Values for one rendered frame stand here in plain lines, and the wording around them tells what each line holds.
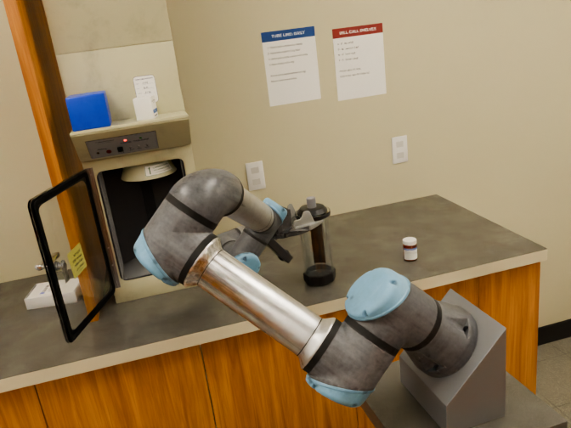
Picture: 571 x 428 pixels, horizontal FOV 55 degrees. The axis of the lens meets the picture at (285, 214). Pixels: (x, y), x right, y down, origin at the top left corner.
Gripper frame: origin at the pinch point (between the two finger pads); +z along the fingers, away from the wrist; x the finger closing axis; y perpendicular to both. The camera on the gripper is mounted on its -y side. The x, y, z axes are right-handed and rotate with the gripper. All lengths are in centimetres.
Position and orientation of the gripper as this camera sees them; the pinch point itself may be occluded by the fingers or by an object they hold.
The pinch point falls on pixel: (312, 219)
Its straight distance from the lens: 167.6
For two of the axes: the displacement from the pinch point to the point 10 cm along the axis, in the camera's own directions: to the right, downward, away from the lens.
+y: -1.7, -9.2, -3.5
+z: 8.5, -3.2, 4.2
